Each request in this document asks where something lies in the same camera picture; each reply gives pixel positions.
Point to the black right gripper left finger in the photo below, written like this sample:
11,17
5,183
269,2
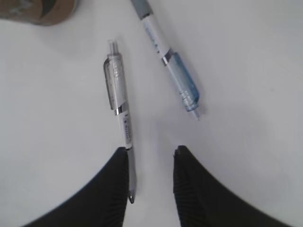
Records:
100,203

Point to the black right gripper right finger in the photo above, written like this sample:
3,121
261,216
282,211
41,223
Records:
202,201

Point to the white grey ballpoint pen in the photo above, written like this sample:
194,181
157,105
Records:
114,72

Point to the brown Nescafe coffee bottle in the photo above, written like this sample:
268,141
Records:
37,12

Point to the grey blue ballpoint pen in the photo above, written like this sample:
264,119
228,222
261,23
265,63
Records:
171,60

